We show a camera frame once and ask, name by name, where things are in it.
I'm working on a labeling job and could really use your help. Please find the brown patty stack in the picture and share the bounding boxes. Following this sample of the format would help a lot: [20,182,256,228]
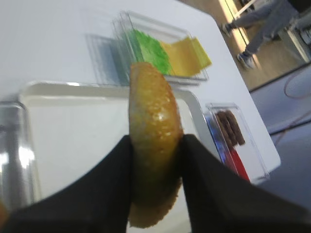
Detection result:
[216,110,245,149]

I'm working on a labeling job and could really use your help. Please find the yellow cheese slice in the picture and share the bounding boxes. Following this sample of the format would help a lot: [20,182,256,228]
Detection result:
[160,36,212,77]

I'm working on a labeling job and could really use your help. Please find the silver metal tray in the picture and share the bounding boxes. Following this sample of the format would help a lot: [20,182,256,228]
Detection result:
[18,81,214,233]

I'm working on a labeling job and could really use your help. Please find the red tomato slices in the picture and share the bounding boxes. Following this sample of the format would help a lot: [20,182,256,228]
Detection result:
[230,149,250,182]

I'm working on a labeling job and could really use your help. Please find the person legs in jeans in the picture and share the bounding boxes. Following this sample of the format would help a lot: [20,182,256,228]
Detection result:
[221,0,311,68]

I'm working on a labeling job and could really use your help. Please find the clear right patty container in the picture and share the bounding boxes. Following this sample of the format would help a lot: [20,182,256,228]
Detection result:
[205,103,269,184]

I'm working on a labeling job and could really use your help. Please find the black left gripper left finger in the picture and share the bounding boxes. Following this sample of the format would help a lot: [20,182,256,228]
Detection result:
[7,135,132,233]

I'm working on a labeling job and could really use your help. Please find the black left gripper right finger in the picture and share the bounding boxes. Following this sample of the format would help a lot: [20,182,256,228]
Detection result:
[181,134,311,233]

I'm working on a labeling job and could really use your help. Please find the sesame bun top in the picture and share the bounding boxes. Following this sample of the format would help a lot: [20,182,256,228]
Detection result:
[128,62,183,229]

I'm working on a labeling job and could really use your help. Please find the clear left bun container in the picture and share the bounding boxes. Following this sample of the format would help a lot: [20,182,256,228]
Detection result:
[0,101,35,212]

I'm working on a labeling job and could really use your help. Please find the green lettuce in container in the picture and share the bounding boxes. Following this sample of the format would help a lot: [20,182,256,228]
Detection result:
[129,30,172,75]

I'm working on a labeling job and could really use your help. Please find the clear lettuce cheese container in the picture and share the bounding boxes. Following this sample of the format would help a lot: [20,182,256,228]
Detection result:
[84,10,208,85]

